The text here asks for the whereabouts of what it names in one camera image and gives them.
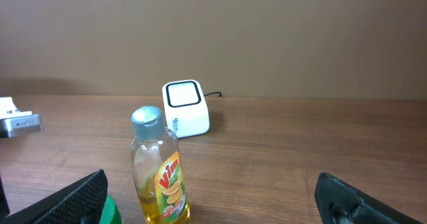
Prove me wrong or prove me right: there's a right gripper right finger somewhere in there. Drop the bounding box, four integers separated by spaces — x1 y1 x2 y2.
314 173 421 224

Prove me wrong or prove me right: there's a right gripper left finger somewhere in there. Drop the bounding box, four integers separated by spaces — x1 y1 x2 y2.
1 169 108 224

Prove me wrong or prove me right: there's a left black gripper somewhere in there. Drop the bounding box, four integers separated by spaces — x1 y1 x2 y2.
0 180 9 219

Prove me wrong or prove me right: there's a green lid jar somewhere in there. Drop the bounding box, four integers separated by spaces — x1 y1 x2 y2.
99 195 123 224

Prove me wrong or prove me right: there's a yellow dish soap bottle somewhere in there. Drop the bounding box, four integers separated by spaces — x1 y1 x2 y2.
131 106 190 224

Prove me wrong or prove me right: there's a white barcode scanner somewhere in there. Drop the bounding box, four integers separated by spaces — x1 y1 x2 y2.
162 79 210 138

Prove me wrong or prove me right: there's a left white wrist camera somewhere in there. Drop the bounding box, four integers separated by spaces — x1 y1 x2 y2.
1 97 43 139

